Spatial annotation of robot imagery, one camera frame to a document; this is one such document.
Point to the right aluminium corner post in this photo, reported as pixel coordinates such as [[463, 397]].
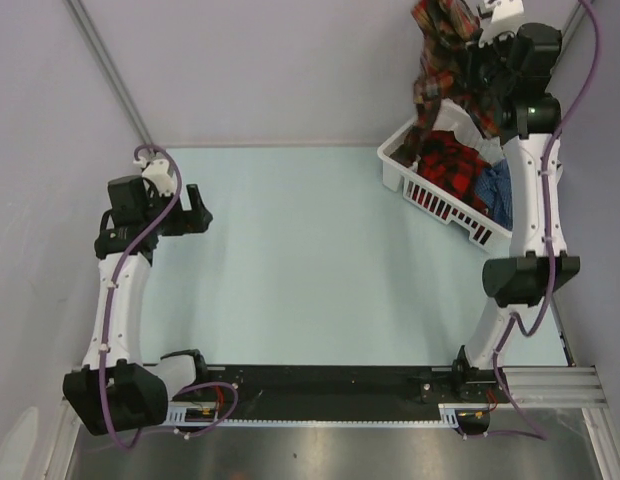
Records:
[[573, 19]]

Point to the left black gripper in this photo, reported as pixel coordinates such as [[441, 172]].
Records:
[[189, 221]]

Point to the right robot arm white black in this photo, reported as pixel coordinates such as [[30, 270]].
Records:
[[513, 66]]

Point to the red black checked shirt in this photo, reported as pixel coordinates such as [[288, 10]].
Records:
[[452, 166]]

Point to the blue checked shirt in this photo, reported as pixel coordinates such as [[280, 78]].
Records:
[[493, 188]]

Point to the left aluminium corner post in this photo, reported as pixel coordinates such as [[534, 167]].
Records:
[[104, 61]]

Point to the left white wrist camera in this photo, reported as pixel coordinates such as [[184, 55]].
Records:
[[160, 173]]

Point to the white slotted cable duct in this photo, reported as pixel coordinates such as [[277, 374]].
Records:
[[194, 417]]

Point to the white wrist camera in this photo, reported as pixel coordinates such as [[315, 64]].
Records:
[[160, 173], [499, 17]]

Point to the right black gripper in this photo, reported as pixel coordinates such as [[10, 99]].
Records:
[[473, 53]]

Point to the brown red plaid shirt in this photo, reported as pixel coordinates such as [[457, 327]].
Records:
[[446, 26]]

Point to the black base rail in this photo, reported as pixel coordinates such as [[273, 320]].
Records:
[[345, 393]]

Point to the aluminium corner post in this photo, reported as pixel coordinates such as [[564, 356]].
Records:
[[573, 19], [104, 61]]

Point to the aluminium frame profile front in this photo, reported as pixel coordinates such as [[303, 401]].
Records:
[[555, 387]]

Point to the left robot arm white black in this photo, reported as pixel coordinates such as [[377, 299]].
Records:
[[113, 390]]

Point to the white plastic laundry basket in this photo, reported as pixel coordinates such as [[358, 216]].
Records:
[[435, 202]]

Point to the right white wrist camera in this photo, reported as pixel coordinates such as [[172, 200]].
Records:
[[499, 17]]

